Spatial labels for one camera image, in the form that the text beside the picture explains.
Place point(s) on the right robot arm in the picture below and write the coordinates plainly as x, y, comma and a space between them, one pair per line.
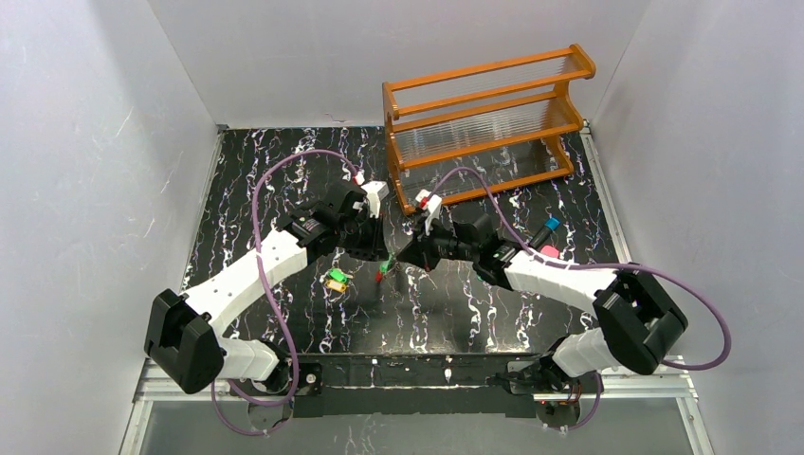
638, 321

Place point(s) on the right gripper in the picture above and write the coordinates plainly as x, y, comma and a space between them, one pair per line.
430, 247

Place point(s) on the green key tag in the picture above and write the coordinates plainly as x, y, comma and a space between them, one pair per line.
338, 275
388, 264

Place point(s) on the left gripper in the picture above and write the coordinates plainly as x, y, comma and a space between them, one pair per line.
370, 237

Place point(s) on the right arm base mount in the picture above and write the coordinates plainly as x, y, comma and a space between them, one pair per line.
561, 409

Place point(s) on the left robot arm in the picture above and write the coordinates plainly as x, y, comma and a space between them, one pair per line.
186, 331

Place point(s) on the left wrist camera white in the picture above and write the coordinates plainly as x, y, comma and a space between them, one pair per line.
376, 192

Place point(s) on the pink and grey eraser block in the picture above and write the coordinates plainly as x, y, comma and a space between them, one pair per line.
550, 251

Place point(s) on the black marker with blue cap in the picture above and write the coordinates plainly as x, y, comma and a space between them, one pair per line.
544, 233

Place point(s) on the orange wooden shelf rack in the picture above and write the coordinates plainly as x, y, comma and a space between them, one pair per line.
507, 118

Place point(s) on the yellow key tag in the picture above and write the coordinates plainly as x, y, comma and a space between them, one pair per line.
336, 286

